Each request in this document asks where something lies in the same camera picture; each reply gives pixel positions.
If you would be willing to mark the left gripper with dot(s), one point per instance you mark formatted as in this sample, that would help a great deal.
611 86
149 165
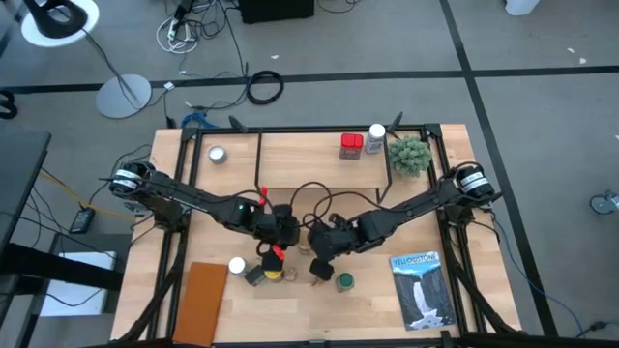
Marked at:
275 227

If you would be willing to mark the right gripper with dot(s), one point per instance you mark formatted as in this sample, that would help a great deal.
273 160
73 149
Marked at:
338 237

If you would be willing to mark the taco seasoning packet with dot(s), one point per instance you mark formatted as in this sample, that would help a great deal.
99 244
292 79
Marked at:
316 281

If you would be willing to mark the yellow lid chili onion can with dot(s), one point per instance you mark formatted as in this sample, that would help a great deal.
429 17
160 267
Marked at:
274 277

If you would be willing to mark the green lid oregano jar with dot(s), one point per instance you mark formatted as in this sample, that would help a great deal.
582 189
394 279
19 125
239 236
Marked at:
344 281

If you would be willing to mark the dark green black pepper tin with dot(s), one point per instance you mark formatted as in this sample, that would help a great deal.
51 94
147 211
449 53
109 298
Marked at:
255 277

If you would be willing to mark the white lid bagel seasoning jar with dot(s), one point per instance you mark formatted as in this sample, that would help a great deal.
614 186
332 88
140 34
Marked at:
237 265
375 131

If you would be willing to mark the red smoked paprika tin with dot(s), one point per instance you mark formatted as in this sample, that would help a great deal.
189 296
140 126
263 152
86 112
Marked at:
351 141

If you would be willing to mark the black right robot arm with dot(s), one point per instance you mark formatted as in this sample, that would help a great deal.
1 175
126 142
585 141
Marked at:
421 205

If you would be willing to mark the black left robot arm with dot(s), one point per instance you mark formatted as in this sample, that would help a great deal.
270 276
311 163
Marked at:
193 198

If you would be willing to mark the wooden shelf black metal legs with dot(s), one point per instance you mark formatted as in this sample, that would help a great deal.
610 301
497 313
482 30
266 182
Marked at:
309 159

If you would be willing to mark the small silver tin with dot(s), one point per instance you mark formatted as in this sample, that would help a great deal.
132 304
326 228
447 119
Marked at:
218 154

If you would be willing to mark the brown leather mat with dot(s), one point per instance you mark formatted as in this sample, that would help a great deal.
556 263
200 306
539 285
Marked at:
200 304

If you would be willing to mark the Yellowstone waterfall poster card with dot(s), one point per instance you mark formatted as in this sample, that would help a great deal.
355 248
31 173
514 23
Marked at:
423 290

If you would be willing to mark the artificial green potted plant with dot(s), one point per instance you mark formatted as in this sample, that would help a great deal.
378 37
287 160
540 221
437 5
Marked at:
409 155

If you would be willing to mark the black power adapter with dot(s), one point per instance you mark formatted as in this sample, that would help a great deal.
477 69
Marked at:
82 221

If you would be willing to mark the white floor lamp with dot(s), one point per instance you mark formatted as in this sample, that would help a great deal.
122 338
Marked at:
123 96

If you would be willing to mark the black box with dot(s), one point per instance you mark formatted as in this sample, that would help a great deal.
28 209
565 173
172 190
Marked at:
275 10

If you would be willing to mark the white power strip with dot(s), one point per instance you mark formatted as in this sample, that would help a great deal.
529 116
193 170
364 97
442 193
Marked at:
173 30

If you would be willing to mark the black side desk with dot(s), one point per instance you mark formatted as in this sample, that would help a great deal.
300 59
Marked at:
19 169

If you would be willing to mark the caster wheel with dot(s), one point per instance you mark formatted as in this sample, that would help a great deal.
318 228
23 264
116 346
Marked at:
602 203

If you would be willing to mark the white container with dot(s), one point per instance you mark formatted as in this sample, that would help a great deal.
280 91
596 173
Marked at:
522 6

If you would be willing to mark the black chair base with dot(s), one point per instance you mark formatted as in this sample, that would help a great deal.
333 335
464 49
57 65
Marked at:
7 108

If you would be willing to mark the black aluminium rig frame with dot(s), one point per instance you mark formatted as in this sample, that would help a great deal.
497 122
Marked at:
217 130

